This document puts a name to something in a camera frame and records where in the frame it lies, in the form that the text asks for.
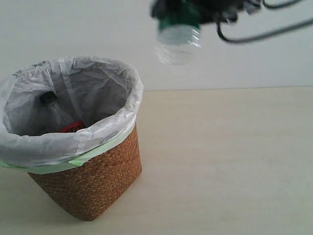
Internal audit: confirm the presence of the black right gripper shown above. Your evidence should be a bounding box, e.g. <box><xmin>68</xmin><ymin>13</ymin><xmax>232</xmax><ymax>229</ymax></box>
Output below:
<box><xmin>150</xmin><ymin>0</ymin><xmax>261</xmax><ymax>24</ymax></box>

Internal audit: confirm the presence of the green label water bottle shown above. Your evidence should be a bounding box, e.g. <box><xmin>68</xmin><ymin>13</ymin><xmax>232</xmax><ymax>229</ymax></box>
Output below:
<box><xmin>154</xmin><ymin>0</ymin><xmax>203</xmax><ymax>66</ymax></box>

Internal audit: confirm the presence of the red label clear bottle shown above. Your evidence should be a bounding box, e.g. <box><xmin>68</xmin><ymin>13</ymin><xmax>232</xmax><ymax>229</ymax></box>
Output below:
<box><xmin>39</xmin><ymin>91</ymin><xmax>85</xmax><ymax>133</ymax></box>

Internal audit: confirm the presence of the white green plastic bin liner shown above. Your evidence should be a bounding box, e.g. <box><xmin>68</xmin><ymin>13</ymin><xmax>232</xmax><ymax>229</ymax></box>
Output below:
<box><xmin>0</xmin><ymin>56</ymin><xmax>143</xmax><ymax>174</ymax></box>

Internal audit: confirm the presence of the woven wicker waste basket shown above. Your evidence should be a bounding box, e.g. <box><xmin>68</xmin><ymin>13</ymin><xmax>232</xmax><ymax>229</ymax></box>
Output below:
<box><xmin>29</xmin><ymin>128</ymin><xmax>142</xmax><ymax>221</ymax></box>

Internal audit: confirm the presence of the black cable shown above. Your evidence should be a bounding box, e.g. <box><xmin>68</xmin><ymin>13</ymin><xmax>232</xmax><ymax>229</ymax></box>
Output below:
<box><xmin>215</xmin><ymin>0</ymin><xmax>313</xmax><ymax>45</ymax></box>

